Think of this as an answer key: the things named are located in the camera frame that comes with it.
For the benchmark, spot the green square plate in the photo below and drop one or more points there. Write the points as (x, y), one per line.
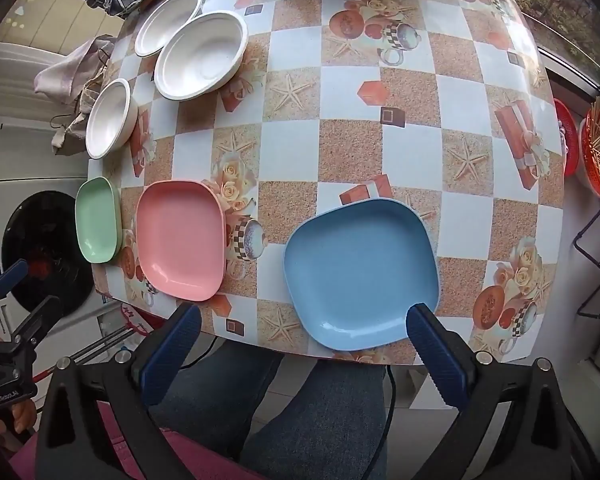
(96, 220)

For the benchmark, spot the medium white bowl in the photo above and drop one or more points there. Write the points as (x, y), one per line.
(162, 22)

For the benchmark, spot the pink garment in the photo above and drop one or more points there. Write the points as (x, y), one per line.
(130, 452)

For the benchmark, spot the red basket with sticks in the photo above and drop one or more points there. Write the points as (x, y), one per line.
(597, 175)

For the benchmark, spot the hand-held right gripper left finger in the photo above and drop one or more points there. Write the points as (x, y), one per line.
(172, 355)

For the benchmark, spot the small white bowl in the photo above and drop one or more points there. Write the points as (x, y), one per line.
(109, 120)

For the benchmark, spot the person's leg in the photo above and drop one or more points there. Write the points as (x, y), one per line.
(325, 420)
(220, 380)

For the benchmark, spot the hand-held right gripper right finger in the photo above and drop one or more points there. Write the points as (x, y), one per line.
(437, 360)

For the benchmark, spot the checkered printed tablecloth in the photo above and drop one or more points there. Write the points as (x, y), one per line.
(350, 150)

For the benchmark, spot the person's left hand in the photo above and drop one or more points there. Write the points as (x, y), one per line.
(22, 415)

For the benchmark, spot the person's left leg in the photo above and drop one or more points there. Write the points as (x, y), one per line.
(220, 380)

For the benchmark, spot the beige cloth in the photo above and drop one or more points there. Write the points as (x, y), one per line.
(65, 75)

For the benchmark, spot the blue square plate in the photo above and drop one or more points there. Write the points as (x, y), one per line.
(355, 265)

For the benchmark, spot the window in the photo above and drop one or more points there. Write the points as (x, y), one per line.
(555, 0)

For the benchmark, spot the pink square plate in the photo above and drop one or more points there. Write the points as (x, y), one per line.
(180, 240)

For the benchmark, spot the white washing machine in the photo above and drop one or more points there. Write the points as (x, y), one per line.
(45, 250)

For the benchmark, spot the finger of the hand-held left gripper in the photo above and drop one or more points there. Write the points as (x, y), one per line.
(37, 317)
(11, 277)

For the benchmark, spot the large white bowl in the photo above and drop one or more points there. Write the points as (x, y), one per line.
(200, 55)

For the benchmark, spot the person's right leg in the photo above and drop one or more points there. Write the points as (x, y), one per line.
(325, 420)

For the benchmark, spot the empty red basket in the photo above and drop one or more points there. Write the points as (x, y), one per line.
(569, 135)

